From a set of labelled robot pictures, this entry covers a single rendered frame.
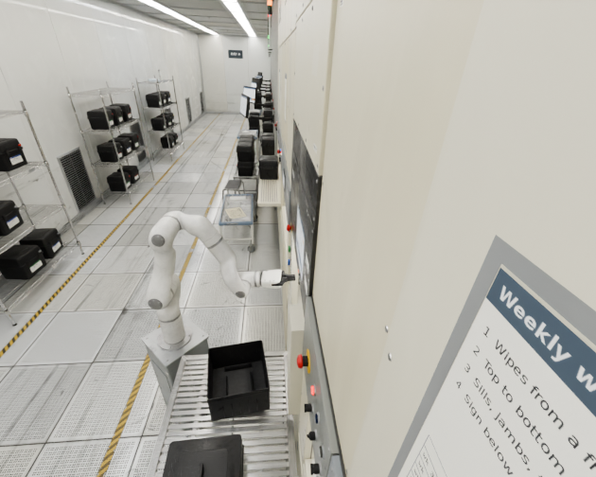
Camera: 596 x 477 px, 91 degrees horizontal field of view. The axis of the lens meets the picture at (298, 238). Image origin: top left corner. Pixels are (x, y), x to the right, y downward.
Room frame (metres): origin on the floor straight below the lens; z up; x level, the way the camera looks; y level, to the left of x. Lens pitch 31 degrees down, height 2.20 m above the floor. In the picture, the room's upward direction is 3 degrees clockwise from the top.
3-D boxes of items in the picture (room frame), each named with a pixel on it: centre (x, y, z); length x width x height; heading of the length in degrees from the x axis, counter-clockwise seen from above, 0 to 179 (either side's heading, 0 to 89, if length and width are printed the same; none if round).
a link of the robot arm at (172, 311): (1.21, 0.70, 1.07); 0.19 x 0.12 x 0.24; 2
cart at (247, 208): (3.65, 0.83, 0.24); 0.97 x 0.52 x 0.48; 9
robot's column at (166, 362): (1.18, 0.70, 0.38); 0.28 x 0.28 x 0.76; 51
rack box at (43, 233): (2.77, 2.89, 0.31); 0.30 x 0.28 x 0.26; 10
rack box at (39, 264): (2.41, 2.84, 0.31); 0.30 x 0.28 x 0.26; 2
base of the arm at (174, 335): (1.18, 0.70, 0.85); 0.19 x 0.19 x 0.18
